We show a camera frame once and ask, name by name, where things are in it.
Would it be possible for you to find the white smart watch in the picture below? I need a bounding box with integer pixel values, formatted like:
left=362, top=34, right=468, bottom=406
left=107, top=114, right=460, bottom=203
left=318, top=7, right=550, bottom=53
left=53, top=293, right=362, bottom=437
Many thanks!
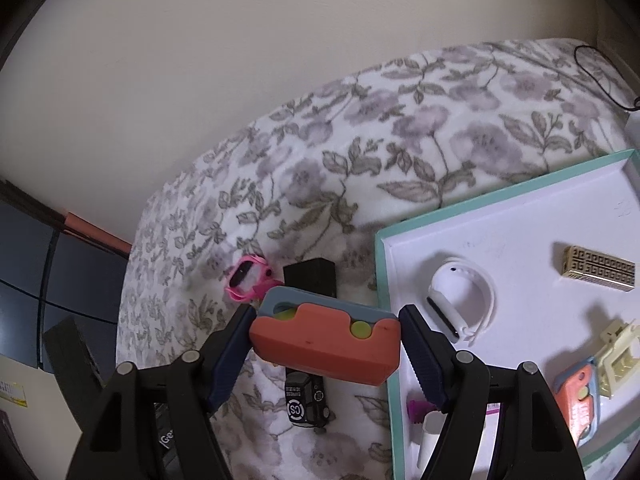
left=425, top=257, right=497, bottom=347

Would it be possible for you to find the dark cabinet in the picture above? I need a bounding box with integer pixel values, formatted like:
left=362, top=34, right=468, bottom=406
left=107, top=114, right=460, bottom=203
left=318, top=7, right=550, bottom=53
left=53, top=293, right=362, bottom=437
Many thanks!
left=1, top=180, right=131, bottom=375

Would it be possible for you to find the black cable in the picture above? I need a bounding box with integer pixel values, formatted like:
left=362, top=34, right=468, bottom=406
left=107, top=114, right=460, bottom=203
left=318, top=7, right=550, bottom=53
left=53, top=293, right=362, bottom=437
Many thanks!
left=572, top=44, right=640, bottom=112

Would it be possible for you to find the white charger cube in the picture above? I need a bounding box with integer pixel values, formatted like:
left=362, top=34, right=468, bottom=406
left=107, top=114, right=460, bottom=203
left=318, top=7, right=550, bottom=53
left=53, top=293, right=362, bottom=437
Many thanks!
left=416, top=411, right=447, bottom=472

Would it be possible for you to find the small orange utility knife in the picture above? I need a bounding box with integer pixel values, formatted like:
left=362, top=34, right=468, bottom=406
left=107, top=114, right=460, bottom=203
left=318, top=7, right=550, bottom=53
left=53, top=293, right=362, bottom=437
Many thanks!
left=552, top=356, right=600, bottom=448

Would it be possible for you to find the purple lighter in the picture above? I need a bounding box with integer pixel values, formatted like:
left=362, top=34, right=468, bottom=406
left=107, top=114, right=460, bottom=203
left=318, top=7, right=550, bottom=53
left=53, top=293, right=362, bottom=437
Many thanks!
left=407, top=400, right=500, bottom=424

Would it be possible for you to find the teal white box tray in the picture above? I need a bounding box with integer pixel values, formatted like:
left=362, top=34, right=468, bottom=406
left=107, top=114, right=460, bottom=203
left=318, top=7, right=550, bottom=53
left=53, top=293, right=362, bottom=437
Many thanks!
left=375, top=150, right=639, bottom=479

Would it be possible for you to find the black power adapter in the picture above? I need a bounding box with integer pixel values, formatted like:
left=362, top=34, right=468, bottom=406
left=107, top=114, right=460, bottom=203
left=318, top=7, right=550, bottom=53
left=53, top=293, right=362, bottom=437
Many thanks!
left=283, top=258, right=337, bottom=298

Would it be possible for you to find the floral white blanket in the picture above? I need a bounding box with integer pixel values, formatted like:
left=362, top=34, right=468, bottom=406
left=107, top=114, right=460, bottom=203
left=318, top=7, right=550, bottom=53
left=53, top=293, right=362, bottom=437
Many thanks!
left=114, top=37, right=640, bottom=480

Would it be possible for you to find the white power strip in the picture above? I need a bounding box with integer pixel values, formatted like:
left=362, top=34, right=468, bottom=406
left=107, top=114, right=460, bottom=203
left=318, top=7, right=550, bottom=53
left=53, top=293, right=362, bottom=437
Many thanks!
left=625, top=110, right=640, bottom=150

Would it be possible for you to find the pink smart band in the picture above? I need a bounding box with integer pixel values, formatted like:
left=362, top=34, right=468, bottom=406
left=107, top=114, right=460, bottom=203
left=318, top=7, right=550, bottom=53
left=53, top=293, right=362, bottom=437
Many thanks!
left=226, top=255, right=272, bottom=302

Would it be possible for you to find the black toy car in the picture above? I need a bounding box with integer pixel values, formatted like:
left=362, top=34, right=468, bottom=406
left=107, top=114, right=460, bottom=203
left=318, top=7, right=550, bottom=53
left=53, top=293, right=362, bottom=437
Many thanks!
left=284, top=368, right=331, bottom=429

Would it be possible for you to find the cream hair claw clip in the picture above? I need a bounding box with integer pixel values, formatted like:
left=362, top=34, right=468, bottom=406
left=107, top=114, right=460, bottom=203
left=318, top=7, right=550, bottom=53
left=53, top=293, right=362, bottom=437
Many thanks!
left=594, top=318, right=639, bottom=399

